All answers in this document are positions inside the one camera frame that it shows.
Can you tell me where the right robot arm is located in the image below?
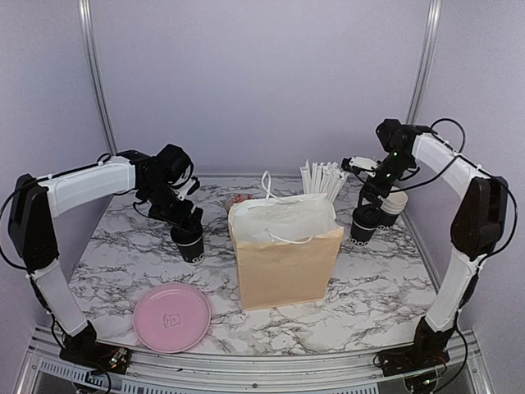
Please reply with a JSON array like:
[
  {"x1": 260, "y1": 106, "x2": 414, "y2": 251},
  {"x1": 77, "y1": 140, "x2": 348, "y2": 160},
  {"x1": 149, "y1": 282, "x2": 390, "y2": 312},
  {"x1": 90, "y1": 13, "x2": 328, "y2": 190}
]
[{"x1": 345, "y1": 119, "x2": 517, "y2": 368}]

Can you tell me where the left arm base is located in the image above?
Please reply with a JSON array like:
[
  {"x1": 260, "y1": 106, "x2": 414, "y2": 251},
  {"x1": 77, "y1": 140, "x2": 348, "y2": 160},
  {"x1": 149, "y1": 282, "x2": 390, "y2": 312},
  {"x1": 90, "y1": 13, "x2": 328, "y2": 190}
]
[{"x1": 60, "y1": 321, "x2": 131, "y2": 375}]

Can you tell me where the stack of paper cups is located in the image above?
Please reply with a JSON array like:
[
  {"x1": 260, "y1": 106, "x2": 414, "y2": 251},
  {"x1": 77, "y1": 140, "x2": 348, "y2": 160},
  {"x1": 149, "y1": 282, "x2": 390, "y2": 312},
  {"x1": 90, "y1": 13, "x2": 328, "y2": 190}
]
[{"x1": 378, "y1": 190, "x2": 409, "y2": 230}]

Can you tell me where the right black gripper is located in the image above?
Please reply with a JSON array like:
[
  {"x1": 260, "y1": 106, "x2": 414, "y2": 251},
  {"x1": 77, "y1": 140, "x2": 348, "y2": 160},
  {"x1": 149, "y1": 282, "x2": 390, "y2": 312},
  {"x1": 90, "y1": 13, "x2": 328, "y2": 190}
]
[{"x1": 358, "y1": 150, "x2": 415, "y2": 209}]

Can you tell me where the pink plate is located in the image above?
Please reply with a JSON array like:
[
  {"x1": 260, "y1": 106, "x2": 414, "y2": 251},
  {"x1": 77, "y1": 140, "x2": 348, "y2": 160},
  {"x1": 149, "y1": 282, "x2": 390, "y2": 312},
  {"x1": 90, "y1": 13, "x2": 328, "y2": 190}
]
[{"x1": 133, "y1": 283, "x2": 212, "y2": 354}]

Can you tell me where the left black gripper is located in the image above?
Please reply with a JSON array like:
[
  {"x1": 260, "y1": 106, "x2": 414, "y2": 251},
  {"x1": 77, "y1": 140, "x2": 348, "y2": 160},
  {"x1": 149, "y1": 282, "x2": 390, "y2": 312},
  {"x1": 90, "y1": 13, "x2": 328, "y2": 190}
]
[{"x1": 140, "y1": 180, "x2": 203, "y2": 232}]

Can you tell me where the black paper coffee cup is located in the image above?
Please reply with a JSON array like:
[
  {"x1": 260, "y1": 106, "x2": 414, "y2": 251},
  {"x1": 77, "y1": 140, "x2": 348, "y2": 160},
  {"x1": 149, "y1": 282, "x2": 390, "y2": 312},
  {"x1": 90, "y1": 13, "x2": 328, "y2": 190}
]
[
  {"x1": 350, "y1": 221, "x2": 377, "y2": 247},
  {"x1": 176, "y1": 236, "x2": 204, "y2": 264}
]

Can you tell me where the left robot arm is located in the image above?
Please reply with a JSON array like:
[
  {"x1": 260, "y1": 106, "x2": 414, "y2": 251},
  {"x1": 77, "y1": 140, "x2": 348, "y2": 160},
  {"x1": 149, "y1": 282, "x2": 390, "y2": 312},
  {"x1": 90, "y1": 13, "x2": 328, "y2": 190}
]
[{"x1": 2, "y1": 144, "x2": 203, "y2": 365}]

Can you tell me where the aluminium frame post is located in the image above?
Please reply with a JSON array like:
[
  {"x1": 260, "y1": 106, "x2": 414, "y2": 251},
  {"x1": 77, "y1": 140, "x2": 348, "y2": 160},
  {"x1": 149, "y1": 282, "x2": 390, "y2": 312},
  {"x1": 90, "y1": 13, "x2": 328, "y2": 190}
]
[
  {"x1": 405, "y1": 0, "x2": 443, "y2": 124},
  {"x1": 78, "y1": 0, "x2": 117, "y2": 154}
]

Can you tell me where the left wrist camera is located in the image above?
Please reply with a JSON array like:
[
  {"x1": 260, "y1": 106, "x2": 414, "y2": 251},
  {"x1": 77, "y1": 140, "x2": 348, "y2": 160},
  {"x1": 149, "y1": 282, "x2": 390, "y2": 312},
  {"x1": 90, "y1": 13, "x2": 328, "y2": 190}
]
[{"x1": 172, "y1": 176, "x2": 200, "y2": 201}]

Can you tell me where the left aluminium frame post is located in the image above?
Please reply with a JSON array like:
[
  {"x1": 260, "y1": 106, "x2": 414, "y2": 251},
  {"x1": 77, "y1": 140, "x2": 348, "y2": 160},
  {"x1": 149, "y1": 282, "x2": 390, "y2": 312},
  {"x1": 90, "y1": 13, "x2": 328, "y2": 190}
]
[{"x1": 78, "y1": 0, "x2": 117, "y2": 154}]

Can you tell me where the bundle of white straws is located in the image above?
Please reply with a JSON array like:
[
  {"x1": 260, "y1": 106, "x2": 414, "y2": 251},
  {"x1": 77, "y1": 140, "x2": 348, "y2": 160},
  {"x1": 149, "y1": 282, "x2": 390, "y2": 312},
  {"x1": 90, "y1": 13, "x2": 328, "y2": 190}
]
[{"x1": 299, "y1": 160, "x2": 349, "y2": 203}]

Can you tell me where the brown paper bag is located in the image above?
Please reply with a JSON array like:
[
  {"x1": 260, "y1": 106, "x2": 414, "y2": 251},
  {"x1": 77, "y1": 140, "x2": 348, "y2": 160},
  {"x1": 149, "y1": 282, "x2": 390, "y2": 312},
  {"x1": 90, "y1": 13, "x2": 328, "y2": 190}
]
[{"x1": 228, "y1": 172, "x2": 344, "y2": 310}]

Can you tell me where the right aluminium frame post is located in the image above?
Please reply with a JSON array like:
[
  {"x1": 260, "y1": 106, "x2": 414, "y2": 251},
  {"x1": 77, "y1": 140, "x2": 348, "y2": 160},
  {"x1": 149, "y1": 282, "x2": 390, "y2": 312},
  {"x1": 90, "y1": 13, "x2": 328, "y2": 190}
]
[{"x1": 405, "y1": 0, "x2": 443, "y2": 124}]

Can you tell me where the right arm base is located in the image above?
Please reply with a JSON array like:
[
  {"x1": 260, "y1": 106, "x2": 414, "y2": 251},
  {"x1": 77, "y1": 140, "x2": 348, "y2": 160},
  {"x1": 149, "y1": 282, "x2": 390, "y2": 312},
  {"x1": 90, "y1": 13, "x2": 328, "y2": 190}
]
[{"x1": 372, "y1": 318, "x2": 454, "y2": 377}]

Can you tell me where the black coffee cup lid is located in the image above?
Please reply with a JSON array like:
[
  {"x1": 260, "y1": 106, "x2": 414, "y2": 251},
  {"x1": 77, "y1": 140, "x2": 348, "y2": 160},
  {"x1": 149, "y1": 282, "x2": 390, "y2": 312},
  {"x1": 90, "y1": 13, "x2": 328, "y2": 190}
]
[{"x1": 353, "y1": 204, "x2": 381, "y2": 228}]

